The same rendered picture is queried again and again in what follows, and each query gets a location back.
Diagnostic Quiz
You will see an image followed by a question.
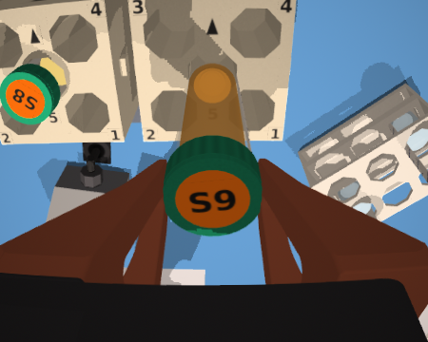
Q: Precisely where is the beige tube rack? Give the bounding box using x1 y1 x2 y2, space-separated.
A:
298 84 428 221

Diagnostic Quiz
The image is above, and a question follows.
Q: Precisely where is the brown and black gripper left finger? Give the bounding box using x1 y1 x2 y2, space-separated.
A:
0 160 167 284

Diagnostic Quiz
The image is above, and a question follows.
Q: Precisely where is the grey button box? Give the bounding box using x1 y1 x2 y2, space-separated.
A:
46 142 129 222

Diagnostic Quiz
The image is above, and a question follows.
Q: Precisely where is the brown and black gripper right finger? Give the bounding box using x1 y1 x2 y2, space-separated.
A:
258 159 428 317

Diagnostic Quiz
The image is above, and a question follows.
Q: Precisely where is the blue bench mat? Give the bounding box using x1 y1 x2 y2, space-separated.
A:
0 0 428 285

